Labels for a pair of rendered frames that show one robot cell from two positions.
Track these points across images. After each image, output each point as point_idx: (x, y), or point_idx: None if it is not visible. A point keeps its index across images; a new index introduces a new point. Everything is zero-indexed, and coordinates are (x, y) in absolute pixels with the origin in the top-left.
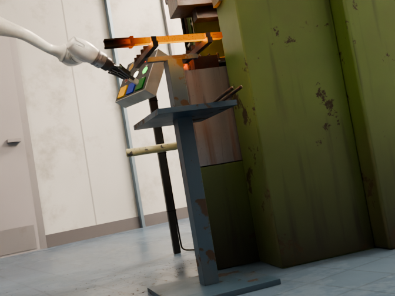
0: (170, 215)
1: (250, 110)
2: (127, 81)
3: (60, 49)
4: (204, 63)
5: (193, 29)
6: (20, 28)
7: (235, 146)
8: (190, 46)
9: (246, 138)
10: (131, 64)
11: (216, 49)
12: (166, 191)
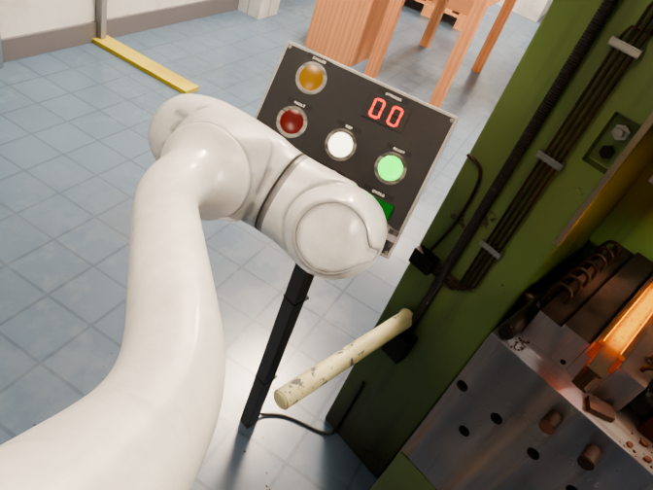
0: (265, 387)
1: None
2: (292, 136)
3: (220, 187)
4: None
5: (619, 166)
6: (207, 444)
7: None
8: (555, 172)
9: None
10: (314, 67)
11: (600, 205)
12: (275, 358)
